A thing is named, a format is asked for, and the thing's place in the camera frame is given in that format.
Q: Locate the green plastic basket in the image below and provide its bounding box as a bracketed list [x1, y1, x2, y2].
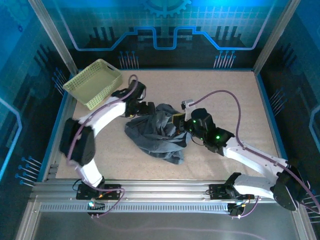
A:
[62, 58, 124, 111]

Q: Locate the slotted grey cable duct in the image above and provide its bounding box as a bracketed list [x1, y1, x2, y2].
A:
[39, 201, 232, 215]

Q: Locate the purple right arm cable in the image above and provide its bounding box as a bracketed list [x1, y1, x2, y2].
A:
[192, 90, 320, 220]

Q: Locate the black controller box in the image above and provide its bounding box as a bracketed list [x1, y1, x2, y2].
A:
[86, 199, 106, 217]
[228, 202, 247, 218]

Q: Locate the aluminium mounting rail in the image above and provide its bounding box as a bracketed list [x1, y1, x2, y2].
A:
[31, 178, 278, 204]

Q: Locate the aluminium frame post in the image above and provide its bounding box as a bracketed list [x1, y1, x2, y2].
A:
[252, 0, 300, 75]
[27, 0, 80, 75]

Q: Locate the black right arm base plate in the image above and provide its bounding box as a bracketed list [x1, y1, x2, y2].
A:
[208, 183, 236, 201]

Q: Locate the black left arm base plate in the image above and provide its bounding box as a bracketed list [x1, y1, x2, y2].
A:
[76, 183, 123, 201]

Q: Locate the grey t-shirt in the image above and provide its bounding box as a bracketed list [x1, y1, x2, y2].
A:
[124, 103, 192, 166]

